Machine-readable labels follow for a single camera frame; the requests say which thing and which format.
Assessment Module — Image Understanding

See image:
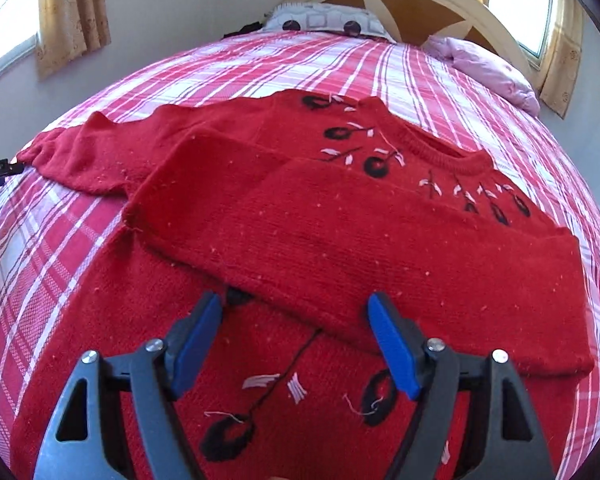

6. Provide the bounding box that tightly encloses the bed with red plaid sheet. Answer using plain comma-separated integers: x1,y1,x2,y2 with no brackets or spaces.
0,30,600,480

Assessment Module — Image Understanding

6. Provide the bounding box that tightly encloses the yellow patterned curtain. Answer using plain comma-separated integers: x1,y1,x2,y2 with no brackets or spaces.
537,0,583,120
35,0,112,78

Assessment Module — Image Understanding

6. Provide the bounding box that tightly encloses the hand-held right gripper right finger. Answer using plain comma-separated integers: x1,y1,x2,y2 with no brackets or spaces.
367,292,563,480

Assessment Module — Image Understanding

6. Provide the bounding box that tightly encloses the pink pillow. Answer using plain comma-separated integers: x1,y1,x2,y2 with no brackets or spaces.
422,35,541,116

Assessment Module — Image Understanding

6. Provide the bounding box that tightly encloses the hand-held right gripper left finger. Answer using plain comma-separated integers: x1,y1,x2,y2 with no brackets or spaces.
32,291,224,480

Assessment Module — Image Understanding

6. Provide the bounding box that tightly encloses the red knitted sweater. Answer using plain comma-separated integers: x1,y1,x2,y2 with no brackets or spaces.
17,89,596,480

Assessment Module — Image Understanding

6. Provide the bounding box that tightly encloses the grey patterned pillow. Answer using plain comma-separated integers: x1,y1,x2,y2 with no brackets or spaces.
262,2,396,41

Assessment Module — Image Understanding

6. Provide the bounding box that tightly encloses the dark cloth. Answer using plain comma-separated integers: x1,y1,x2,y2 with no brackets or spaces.
223,22,263,39

